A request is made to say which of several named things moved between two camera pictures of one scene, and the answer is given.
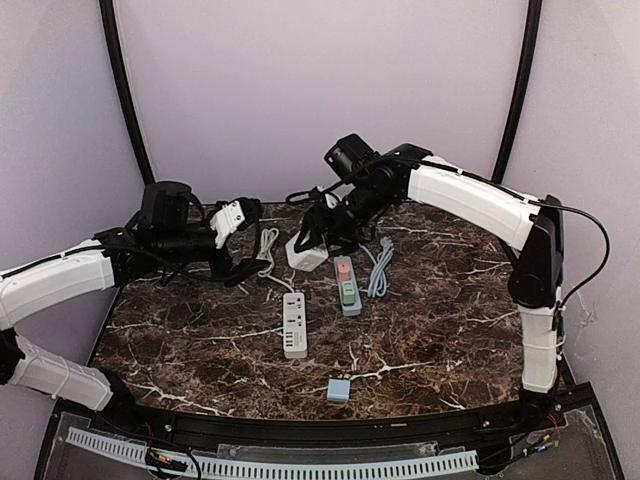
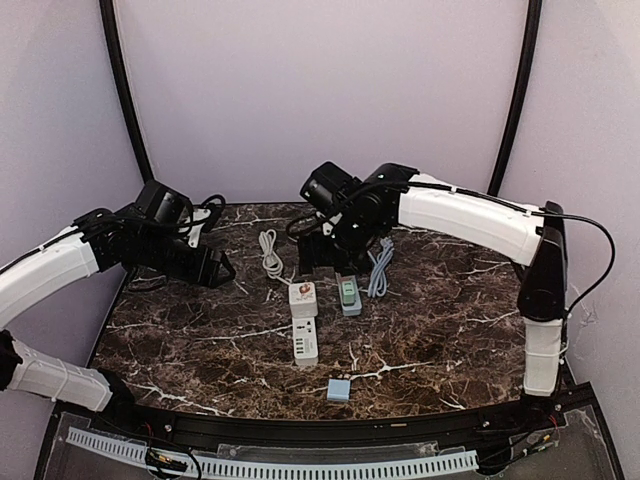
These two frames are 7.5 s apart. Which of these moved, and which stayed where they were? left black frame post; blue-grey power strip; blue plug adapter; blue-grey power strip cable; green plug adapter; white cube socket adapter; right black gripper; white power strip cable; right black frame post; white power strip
Moved: white power strip cable; white cube socket adapter; right black gripper; white power strip
Stayed: blue-grey power strip cable; left black frame post; blue-grey power strip; green plug adapter; right black frame post; blue plug adapter
